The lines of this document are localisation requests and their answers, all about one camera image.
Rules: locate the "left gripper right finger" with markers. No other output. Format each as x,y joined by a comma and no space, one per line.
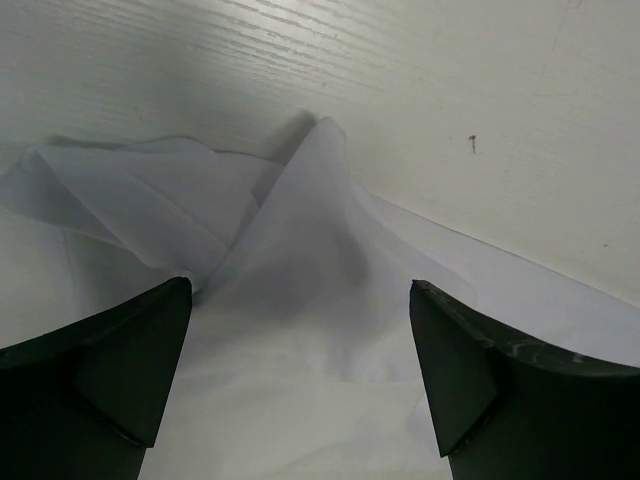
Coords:
507,405

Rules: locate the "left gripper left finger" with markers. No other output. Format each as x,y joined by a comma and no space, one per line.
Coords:
86,401

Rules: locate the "white t shirt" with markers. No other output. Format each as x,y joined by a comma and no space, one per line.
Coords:
299,361

